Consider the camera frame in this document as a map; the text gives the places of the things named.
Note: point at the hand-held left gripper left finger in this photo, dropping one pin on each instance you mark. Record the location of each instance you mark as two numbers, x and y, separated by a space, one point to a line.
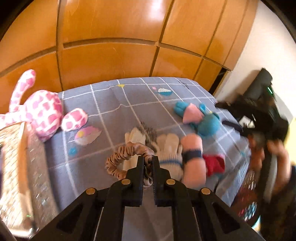
136 183

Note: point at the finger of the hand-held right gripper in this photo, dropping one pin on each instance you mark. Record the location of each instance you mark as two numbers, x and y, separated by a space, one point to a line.
232 126
223 106

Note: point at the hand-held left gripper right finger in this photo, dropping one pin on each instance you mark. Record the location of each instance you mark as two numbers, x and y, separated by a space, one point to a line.
159 183

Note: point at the blue plush toy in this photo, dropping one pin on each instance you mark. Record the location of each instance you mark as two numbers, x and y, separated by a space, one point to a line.
208 127

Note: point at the beige satin scrunchie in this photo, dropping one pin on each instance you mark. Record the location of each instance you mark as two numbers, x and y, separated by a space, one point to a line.
115 157

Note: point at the pink sock with navy band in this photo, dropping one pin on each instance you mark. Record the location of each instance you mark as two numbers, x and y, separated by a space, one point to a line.
194 171

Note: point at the red sock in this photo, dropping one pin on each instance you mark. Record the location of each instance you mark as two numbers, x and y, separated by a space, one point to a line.
215 164

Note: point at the person's right hand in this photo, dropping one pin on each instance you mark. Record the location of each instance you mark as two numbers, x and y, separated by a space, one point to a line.
278 150

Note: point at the white glove with blue band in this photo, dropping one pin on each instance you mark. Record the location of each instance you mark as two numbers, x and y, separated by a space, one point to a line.
168 148

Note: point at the grey ribbed cloth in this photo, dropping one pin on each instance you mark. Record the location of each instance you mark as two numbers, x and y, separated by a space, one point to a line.
148 132

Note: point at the red patterned cloth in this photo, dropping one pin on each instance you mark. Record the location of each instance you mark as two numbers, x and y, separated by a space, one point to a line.
247 197

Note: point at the grey checked bed sheet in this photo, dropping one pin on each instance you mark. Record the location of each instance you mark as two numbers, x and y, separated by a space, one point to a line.
111 104

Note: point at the pink spotted giraffe plush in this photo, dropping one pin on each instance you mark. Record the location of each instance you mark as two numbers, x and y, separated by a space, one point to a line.
44 111

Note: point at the ornate gold tissue box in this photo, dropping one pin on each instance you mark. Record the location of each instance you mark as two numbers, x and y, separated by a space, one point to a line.
18 173

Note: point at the wooden wardrobe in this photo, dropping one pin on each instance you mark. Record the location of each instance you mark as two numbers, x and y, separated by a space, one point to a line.
115 34

